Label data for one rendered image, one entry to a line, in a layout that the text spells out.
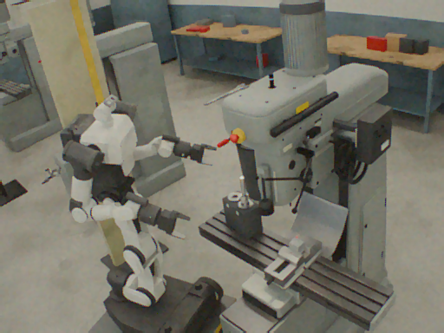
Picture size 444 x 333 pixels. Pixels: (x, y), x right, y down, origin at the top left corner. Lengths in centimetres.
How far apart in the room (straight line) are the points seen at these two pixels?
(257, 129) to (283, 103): 15
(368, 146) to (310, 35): 54
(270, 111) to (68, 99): 187
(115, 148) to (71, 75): 133
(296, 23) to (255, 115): 46
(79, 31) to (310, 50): 180
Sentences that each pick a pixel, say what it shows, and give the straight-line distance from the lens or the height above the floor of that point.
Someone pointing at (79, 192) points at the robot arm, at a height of 161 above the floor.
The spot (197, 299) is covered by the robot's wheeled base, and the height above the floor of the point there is 59.
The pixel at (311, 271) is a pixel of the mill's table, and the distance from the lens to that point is 228.
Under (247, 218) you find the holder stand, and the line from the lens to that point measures 241.
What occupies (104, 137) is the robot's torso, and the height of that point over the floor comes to 179.
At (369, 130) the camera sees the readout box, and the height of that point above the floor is 169.
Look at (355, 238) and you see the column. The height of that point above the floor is 85.
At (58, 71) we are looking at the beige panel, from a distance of 313.
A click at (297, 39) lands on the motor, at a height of 206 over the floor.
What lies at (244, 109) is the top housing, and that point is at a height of 188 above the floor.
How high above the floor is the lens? 255
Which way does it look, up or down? 31 degrees down
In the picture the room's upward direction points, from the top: 10 degrees counter-clockwise
